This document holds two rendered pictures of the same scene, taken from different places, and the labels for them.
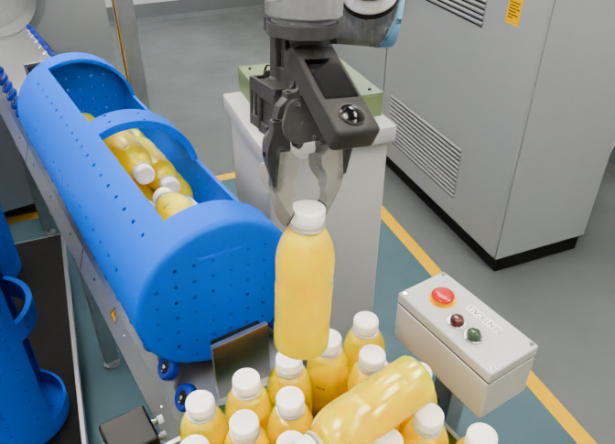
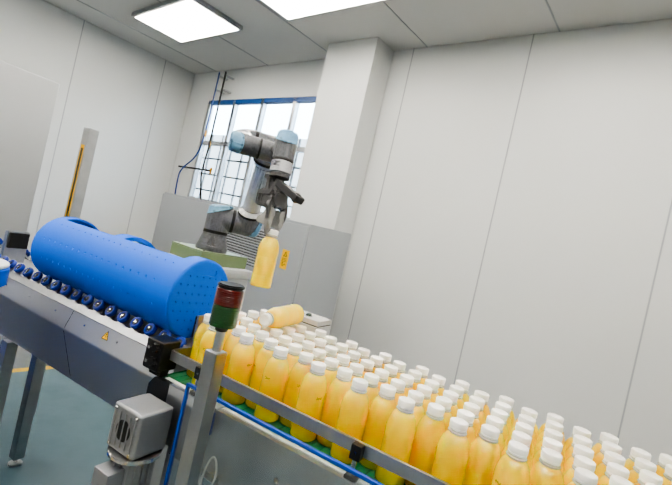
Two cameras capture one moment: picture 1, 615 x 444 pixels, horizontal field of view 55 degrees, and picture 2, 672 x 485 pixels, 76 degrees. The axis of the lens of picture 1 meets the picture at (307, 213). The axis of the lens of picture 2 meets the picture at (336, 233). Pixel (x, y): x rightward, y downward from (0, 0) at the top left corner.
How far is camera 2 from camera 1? 1.02 m
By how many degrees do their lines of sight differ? 44
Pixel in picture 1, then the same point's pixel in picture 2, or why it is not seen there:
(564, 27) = (306, 271)
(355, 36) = (241, 228)
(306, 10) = (285, 169)
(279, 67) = (269, 186)
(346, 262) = not seen: hidden behind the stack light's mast
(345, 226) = not seen: hidden behind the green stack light
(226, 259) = (207, 280)
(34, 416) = not seen: outside the picture
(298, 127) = (277, 200)
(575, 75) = (310, 296)
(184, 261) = (195, 272)
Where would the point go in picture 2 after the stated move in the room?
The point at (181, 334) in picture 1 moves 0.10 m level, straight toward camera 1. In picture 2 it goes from (180, 313) to (194, 322)
